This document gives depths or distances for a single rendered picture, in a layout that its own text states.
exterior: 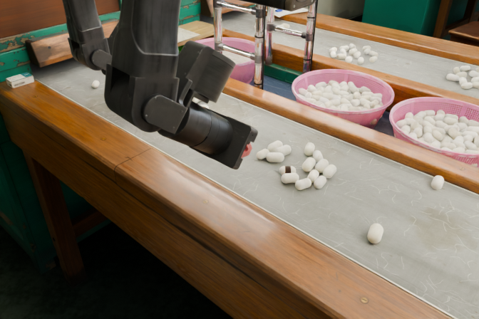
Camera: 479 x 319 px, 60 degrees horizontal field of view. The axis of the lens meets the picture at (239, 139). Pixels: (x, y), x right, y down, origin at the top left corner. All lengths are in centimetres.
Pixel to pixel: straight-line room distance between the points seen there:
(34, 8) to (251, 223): 93
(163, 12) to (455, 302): 55
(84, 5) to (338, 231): 65
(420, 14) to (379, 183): 284
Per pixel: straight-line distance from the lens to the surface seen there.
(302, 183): 80
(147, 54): 46
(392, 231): 76
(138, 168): 84
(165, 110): 48
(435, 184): 87
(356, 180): 85
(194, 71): 52
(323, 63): 133
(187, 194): 76
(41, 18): 137
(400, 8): 368
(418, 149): 94
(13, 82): 128
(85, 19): 93
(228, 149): 60
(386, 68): 140
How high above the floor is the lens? 124
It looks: 32 degrees down
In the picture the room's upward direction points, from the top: straight up
